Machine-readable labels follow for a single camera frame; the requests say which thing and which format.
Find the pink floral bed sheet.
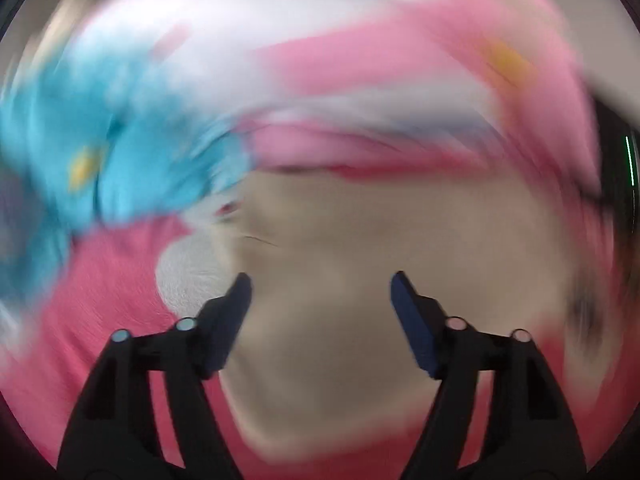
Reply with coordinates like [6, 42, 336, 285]
[0, 125, 631, 480]

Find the pink and blue printed quilt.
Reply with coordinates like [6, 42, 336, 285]
[0, 0, 601, 311]

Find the large beige cloth garment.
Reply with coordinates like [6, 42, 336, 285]
[205, 165, 616, 466]

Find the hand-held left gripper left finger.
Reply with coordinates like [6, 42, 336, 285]
[57, 272, 253, 480]

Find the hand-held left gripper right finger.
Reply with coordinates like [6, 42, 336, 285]
[390, 270, 586, 480]

